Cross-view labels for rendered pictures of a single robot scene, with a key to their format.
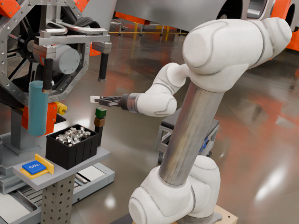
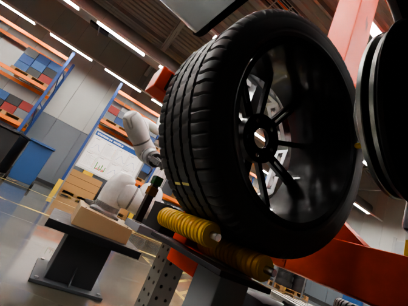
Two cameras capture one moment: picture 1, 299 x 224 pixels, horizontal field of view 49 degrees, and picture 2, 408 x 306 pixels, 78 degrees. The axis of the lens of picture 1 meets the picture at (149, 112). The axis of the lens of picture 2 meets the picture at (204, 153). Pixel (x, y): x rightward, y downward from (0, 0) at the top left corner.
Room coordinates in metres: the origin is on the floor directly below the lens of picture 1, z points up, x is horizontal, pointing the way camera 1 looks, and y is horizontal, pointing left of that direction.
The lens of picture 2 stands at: (2.37, 0.89, 0.49)
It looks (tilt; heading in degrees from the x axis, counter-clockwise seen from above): 17 degrees up; 208
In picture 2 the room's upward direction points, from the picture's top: 24 degrees clockwise
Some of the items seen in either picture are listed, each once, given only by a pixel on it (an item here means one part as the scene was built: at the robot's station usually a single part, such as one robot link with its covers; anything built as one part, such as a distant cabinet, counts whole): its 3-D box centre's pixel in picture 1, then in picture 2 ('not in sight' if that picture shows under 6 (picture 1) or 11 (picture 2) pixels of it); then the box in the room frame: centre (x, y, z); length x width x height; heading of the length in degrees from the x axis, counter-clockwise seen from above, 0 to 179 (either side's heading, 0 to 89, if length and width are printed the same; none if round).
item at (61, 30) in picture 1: (47, 20); not in sight; (1.43, 0.51, 1.03); 0.19 x 0.18 x 0.11; 58
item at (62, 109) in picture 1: (49, 102); (185, 224); (1.74, 0.58, 0.51); 0.29 x 0.06 x 0.06; 58
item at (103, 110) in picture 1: (100, 112); (156, 181); (1.45, 0.23, 0.64); 0.04 x 0.04 x 0.04; 58
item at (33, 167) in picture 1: (34, 168); not in sight; (1.14, 0.43, 0.47); 0.07 x 0.07 x 0.02; 58
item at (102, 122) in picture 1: (99, 121); (151, 191); (1.45, 0.23, 0.59); 0.04 x 0.04 x 0.04; 58
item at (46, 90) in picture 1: (47, 74); not in sight; (1.31, 0.46, 0.83); 0.04 x 0.04 x 0.16
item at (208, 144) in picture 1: (187, 140); not in sight; (2.30, -0.34, 0.17); 0.43 x 0.36 x 0.34; 157
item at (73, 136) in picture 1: (72, 144); (173, 221); (1.31, 0.32, 0.51); 0.20 x 0.14 x 0.13; 153
